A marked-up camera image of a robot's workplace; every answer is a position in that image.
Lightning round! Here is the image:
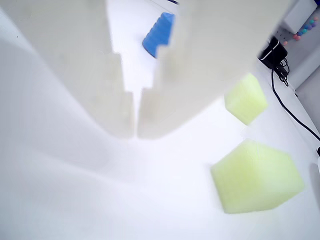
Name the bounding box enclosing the white box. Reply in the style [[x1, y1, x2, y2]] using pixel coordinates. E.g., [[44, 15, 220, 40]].
[[282, 0, 320, 35]]

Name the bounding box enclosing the black box device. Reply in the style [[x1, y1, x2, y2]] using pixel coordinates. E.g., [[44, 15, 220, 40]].
[[257, 36, 289, 71]]

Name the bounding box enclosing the black cable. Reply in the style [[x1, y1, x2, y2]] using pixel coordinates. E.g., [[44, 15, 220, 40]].
[[271, 57, 320, 142]]

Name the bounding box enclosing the pale yellow foam block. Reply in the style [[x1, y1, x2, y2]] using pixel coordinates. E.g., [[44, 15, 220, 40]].
[[209, 138, 305, 215], [224, 72, 269, 126]]

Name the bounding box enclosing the blue ribbed cylinder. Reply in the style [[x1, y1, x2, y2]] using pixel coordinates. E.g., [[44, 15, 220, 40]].
[[141, 12, 176, 59]]

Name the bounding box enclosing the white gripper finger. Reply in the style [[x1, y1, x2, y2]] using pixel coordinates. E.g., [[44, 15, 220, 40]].
[[137, 0, 299, 139], [0, 0, 136, 139]]

